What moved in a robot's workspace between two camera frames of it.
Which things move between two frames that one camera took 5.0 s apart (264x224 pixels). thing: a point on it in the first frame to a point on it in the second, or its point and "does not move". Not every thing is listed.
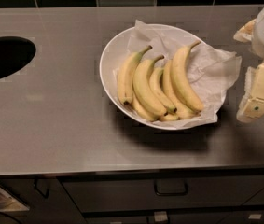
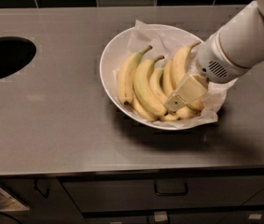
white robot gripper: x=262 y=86 to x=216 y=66
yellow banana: x=180 y=75 does not move
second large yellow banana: x=144 y=90 does not move
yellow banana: x=127 y=74 does not move
